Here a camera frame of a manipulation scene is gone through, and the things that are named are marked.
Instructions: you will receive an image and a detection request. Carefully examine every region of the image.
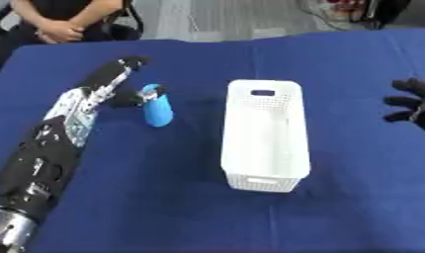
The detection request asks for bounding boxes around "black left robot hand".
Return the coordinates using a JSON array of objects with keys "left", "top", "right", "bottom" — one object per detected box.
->
[{"left": 74, "top": 54, "right": 170, "bottom": 109}]

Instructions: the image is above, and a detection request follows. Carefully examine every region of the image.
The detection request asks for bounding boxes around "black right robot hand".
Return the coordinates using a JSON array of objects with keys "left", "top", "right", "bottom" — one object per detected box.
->
[{"left": 382, "top": 77, "right": 425, "bottom": 133}]

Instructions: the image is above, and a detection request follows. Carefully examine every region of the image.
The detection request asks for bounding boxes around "white perforated plastic basket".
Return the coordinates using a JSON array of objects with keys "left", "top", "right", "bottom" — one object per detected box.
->
[{"left": 219, "top": 78, "right": 313, "bottom": 194}]

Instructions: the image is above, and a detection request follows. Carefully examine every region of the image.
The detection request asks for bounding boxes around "black chair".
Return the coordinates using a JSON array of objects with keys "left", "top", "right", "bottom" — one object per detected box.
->
[{"left": 0, "top": 0, "right": 147, "bottom": 42}]

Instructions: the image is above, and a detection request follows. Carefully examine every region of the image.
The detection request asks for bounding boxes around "light blue oblong object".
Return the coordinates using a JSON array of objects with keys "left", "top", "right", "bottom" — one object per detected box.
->
[{"left": 139, "top": 83, "right": 177, "bottom": 128}]

